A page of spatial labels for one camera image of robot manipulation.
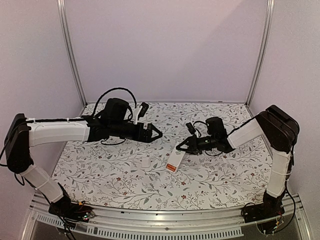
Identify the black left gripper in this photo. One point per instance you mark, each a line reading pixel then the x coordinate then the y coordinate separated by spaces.
pixel 143 137

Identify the white battery cover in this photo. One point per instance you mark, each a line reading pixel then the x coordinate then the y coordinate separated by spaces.
pixel 146 163

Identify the floral patterned table mat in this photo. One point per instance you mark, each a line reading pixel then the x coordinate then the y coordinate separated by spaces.
pixel 111 174

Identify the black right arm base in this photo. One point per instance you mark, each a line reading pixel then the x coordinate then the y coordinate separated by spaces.
pixel 270 207

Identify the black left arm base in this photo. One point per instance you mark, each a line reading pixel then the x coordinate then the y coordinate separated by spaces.
pixel 72 211

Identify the aluminium front rail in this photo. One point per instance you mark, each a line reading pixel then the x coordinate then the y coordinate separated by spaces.
pixel 112 223

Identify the left aluminium frame post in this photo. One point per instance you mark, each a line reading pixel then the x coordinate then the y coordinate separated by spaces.
pixel 61 6

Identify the right aluminium frame post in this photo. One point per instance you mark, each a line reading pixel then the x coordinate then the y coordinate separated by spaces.
pixel 262 51

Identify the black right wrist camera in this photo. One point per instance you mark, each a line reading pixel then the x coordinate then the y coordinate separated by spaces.
pixel 191 128

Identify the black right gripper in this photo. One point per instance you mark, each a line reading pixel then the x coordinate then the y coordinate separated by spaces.
pixel 193 144

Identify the aluminium frame post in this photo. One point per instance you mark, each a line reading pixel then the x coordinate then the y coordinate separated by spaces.
pixel 61 6
pixel 262 51

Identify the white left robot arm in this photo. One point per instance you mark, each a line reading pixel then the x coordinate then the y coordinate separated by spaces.
pixel 117 119

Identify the white remote control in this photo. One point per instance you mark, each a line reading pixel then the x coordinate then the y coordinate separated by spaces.
pixel 175 159

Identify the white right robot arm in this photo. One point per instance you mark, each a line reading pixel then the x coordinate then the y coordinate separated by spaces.
pixel 277 129

